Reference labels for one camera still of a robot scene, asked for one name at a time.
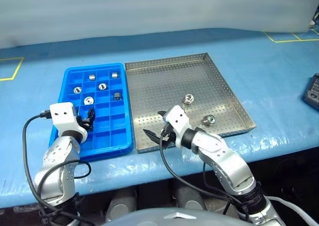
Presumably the dark blue handheld device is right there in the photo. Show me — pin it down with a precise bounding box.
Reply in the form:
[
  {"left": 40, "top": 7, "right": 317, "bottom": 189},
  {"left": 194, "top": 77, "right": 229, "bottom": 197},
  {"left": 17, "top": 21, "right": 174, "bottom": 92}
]
[{"left": 303, "top": 73, "right": 319, "bottom": 112}]

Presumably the blue compartment plastic tray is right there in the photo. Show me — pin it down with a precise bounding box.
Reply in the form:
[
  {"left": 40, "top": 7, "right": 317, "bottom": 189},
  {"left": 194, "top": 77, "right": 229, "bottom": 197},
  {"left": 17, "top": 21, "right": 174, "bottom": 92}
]
[{"left": 48, "top": 62, "right": 134, "bottom": 162}]

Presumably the white object with cord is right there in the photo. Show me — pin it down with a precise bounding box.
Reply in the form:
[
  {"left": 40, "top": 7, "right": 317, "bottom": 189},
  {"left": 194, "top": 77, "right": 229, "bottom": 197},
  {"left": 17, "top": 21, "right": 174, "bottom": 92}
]
[{"left": 310, "top": 9, "right": 319, "bottom": 28}]

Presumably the dark grey rounded shape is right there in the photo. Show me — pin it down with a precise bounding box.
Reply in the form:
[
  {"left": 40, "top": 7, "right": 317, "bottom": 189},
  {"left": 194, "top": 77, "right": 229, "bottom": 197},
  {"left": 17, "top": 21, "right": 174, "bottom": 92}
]
[
  {"left": 106, "top": 187, "right": 137, "bottom": 222},
  {"left": 174, "top": 185, "right": 208, "bottom": 211}
]

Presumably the perforated steel tray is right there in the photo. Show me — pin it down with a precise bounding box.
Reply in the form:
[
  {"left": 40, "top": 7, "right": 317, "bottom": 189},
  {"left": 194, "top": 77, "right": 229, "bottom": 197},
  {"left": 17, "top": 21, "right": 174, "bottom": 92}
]
[{"left": 124, "top": 52, "right": 257, "bottom": 154}]

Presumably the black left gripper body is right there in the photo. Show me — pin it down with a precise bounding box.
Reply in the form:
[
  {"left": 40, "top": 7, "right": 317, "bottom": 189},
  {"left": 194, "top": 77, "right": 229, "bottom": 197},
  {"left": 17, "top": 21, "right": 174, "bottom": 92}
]
[{"left": 76, "top": 110, "right": 89, "bottom": 130}]

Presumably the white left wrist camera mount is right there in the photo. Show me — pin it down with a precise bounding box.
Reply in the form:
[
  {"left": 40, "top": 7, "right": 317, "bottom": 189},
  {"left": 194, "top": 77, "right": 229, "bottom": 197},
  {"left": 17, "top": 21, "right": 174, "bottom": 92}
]
[{"left": 49, "top": 102, "right": 88, "bottom": 143}]

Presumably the white cable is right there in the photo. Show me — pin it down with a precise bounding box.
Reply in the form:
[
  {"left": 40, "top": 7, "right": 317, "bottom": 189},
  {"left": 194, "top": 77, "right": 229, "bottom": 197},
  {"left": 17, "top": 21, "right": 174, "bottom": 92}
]
[{"left": 264, "top": 196, "right": 319, "bottom": 226}]

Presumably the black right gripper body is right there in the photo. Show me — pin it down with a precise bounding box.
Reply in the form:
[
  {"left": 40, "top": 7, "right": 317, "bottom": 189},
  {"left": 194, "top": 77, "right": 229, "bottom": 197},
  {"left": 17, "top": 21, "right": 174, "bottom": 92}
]
[{"left": 160, "top": 122, "right": 178, "bottom": 148}]

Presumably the yellow tape outline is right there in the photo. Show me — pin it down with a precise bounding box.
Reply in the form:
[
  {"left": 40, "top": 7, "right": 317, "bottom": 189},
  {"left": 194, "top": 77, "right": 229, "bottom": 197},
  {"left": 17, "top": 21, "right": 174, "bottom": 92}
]
[
  {"left": 263, "top": 28, "right": 319, "bottom": 43},
  {"left": 0, "top": 57, "right": 24, "bottom": 82}
]

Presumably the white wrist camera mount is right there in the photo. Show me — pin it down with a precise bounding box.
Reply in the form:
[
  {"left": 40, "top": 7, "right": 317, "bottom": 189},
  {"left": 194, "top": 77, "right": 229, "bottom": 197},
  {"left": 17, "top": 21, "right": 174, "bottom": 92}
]
[
  {"left": 49, "top": 102, "right": 88, "bottom": 143},
  {"left": 163, "top": 105, "right": 191, "bottom": 148}
]

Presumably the grey robot torso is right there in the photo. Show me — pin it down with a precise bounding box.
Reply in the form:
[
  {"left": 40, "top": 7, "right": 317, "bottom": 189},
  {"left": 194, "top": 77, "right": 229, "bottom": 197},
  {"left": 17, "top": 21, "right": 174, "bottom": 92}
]
[{"left": 99, "top": 208, "right": 253, "bottom": 226}]

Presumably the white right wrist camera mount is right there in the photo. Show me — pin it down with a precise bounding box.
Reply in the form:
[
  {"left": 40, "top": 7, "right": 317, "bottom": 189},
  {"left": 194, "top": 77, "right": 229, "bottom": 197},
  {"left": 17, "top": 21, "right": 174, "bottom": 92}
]
[{"left": 163, "top": 105, "right": 191, "bottom": 148}]

